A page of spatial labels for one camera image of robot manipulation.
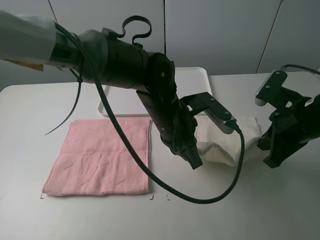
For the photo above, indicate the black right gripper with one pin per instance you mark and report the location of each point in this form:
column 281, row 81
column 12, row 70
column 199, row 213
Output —
column 294, row 123

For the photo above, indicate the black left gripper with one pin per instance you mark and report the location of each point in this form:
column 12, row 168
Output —
column 177, row 129

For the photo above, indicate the cream white towel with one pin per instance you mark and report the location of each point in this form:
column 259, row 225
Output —
column 216, row 147

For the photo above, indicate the pink towel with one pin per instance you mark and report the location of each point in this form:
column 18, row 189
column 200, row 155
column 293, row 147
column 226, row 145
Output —
column 94, row 161

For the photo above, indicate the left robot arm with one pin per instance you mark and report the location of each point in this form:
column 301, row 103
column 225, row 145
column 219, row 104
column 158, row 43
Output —
column 102, row 58

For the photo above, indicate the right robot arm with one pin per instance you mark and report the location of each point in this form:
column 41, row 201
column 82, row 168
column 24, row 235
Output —
column 291, row 129

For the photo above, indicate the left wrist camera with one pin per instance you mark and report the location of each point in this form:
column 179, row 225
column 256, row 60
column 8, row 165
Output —
column 217, row 113

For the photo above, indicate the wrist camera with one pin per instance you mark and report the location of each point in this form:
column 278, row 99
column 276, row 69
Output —
column 271, row 92
column 217, row 113

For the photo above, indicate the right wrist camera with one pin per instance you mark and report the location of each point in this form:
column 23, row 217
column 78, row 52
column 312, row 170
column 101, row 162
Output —
column 271, row 92

